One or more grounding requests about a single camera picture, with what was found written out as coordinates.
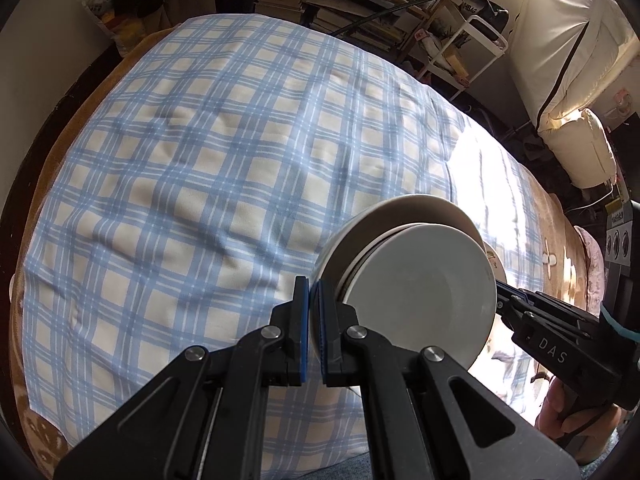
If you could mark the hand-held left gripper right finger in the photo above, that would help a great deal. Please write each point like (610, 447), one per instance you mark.
(322, 345)

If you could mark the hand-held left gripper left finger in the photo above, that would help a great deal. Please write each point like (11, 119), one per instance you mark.
(303, 330)

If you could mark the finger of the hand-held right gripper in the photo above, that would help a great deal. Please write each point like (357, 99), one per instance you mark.
(560, 307)
(510, 300)

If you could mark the person's right hand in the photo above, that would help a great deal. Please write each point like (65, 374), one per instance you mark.
(550, 405)

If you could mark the pink quilted cloth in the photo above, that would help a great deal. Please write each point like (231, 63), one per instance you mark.
(592, 265)

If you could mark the white cushion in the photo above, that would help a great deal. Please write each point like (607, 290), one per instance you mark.
(585, 150)

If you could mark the blue plaid tablecloth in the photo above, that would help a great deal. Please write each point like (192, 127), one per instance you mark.
(175, 160)

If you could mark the white utility cart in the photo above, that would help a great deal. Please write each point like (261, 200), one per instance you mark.
(487, 27)

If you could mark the white spoon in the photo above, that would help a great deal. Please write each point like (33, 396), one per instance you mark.
(11, 290)

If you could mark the black wash bag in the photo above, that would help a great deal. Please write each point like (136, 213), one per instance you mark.
(475, 7)

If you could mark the green clothes pole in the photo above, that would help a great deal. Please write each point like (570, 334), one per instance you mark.
(425, 2)

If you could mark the printed plastic bag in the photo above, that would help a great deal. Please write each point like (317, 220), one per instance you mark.
(112, 15)

